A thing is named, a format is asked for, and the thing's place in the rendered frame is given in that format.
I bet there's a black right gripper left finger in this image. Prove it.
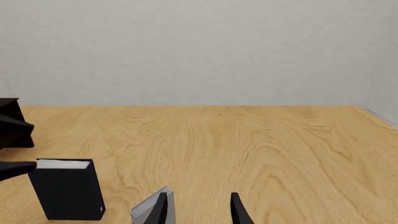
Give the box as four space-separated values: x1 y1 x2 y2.
145 192 168 224

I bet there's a dark navy book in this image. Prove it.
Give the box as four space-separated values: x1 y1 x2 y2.
28 159 107 222

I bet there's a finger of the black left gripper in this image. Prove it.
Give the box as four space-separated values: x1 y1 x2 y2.
0 161 38 183
0 113 35 136

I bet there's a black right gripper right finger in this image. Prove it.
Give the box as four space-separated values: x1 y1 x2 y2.
230 192 256 224

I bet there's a dark brown wooden cabinet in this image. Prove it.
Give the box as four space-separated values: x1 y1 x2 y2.
0 97 35 149

